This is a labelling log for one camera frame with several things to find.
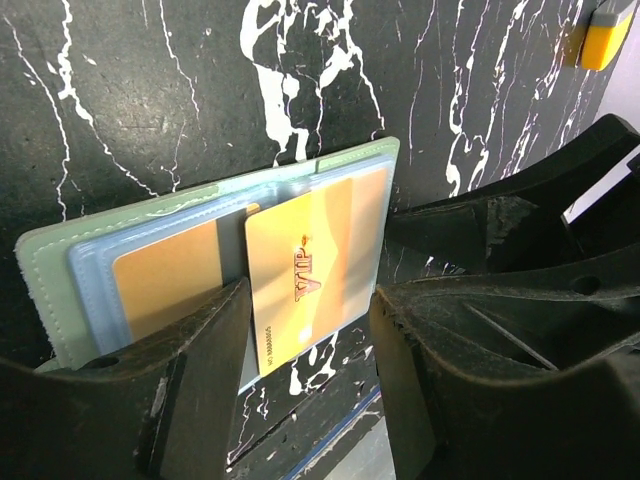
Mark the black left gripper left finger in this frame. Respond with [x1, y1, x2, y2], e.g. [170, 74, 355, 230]
[1, 279, 251, 479]

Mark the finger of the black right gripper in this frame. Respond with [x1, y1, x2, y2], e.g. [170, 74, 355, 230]
[384, 113, 640, 371]

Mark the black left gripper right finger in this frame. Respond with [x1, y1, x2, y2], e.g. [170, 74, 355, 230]
[368, 287, 640, 480]

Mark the orange VIP card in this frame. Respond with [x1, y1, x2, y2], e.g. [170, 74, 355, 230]
[110, 202, 261, 344]
[245, 178, 354, 376]

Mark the mint green card holder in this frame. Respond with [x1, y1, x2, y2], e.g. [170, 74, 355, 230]
[15, 137, 400, 389]

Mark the brown gold credit card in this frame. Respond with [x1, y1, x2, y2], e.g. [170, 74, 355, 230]
[342, 168, 388, 324]

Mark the yellow grey small block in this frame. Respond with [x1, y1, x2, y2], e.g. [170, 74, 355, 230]
[568, 0, 638, 71]

